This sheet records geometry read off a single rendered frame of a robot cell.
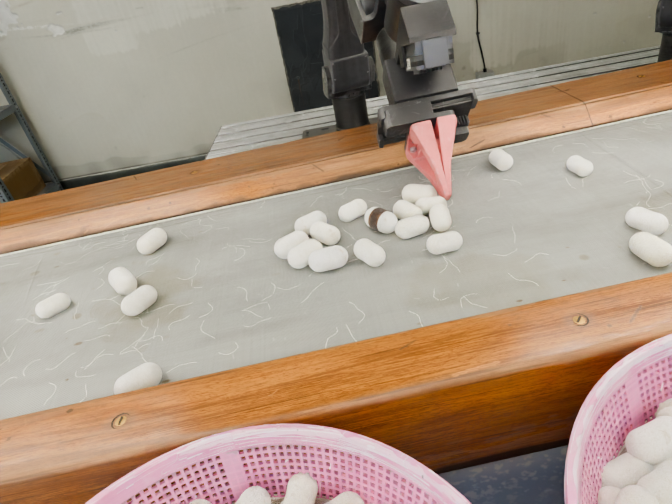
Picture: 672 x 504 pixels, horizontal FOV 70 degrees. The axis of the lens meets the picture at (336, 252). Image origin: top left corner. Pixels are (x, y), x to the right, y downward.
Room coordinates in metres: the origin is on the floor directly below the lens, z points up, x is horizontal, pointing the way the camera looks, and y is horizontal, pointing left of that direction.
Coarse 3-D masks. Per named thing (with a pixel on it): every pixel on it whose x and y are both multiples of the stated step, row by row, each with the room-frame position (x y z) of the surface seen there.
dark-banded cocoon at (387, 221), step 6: (366, 216) 0.42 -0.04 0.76; (384, 216) 0.40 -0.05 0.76; (390, 216) 0.40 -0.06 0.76; (366, 222) 0.42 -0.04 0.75; (378, 222) 0.40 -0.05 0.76; (384, 222) 0.40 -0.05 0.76; (390, 222) 0.40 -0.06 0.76; (396, 222) 0.40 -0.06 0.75; (378, 228) 0.40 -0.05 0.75; (384, 228) 0.40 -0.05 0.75; (390, 228) 0.40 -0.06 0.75
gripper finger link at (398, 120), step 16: (400, 112) 0.47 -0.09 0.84; (416, 112) 0.47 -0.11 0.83; (432, 112) 0.47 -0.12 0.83; (448, 112) 0.46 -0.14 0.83; (384, 128) 0.48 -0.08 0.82; (400, 128) 0.47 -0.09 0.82; (448, 128) 0.45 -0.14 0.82; (448, 144) 0.45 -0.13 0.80; (448, 160) 0.44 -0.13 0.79; (448, 176) 0.43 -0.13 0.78; (448, 192) 0.43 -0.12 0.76
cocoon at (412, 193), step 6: (408, 186) 0.46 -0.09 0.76; (414, 186) 0.45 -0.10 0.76; (420, 186) 0.45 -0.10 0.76; (426, 186) 0.45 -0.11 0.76; (432, 186) 0.45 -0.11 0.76; (402, 192) 0.46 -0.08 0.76; (408, 192) 0.45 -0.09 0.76; (414, 192) 0.45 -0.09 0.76; (420, 192) 0.44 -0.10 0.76; (426, 192) 0.44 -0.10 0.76; (432, 192) 0.44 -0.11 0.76; (408, 198) 0.45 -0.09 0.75; (414, 198) 0.44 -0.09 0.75
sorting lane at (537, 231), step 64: (640, 128) 0.52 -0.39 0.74; (320, 192) 0.53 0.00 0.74; (384, 192) 0.49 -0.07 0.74; (512, 192) 0.43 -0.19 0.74; (576, 192) 0.41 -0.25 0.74; (640, 192) 0.39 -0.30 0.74; (0, 256) 0.53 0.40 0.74; (64, 256) 0.50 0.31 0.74; (128, 256) 0.47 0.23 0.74; (192, 256) 0.44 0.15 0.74; (256, 256) 0.41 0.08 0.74; (448, 256) 0.35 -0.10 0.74; (512, 256) 0.33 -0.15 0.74; (576, 256) 0.31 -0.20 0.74; (0, 320) 0.40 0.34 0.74; (64, 320) 0.37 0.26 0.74; (128, 320) 0.35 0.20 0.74; (192, 320) 0.33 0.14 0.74; (256, 320) 0.32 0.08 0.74; (320, 320) 0.30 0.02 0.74; (384, 320) 0.28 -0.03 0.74; (448, 320) 0.27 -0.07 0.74; (0, 384) 0.30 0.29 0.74; (64, 384) 0.29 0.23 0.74
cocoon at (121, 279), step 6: (114, 270) 0.41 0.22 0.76; (120, 270) 0.41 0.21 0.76; (126, 270) 0.41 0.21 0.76; (108, 276) 0.41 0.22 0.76; (114, 276) 0.40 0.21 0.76; (120, 276) 0.40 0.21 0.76; (126, 276) 0.40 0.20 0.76; (132, 276) 0.40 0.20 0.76; (114, 282) 0.39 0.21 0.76; (120, 282) 0.39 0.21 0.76; (126, 282) 0.39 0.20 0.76; (132, 282) 0.39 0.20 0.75; (114, 288) 0.39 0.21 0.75; (120, 288) 0.39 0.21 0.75; (126, 288) 0.39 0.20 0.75; (132, 288) 0.39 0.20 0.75; (120, 294) 0.39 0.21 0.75; (126, 294) 0.39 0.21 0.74
